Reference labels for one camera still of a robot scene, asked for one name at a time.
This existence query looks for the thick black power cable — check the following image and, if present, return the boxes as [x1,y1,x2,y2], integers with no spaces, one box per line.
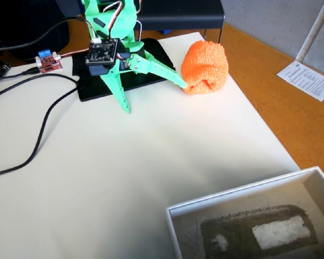
[0,16,87,53]

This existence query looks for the black camera circuit board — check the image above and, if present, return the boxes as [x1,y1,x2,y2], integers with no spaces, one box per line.
[85,38,120,66]

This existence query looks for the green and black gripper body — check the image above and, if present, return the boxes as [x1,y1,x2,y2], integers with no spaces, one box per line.
[89,37,147,78]

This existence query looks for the black chair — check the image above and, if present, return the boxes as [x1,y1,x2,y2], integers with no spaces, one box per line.
[136,0,226,44]

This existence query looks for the red controller board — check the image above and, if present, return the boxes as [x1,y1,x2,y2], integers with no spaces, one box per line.
[35,49,64,74]

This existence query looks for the orange fuzzy sock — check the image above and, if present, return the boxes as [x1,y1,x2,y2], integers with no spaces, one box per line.
[180,40,230,96]

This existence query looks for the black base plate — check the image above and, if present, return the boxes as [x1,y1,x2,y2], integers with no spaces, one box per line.
[71,38,177,103]

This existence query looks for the black usb cable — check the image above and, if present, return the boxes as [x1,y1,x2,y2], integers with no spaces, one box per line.
[0,67,41,81]

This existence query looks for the grey plastic bin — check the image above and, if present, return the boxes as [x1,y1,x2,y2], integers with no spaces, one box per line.
[165,166,324,259]

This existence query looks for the white metal pole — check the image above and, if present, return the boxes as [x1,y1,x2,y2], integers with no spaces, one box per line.
[295,0,324,64]

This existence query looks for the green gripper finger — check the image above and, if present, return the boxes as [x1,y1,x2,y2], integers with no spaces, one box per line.
[99,63,131,114]
[125,52,187,90]

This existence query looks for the long black cable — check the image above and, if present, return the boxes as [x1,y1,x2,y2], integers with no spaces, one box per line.
[0,73,80,99]
[0,80,80,179]

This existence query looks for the printed white paper sheet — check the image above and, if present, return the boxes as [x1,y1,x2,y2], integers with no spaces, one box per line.
[275,59,324,103]

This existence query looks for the black barrel plug cable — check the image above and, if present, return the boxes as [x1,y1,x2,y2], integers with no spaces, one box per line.
[0,63,12,88]

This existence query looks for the red and white wire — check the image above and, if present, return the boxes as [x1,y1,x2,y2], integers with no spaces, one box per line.
[59,49,91,59]

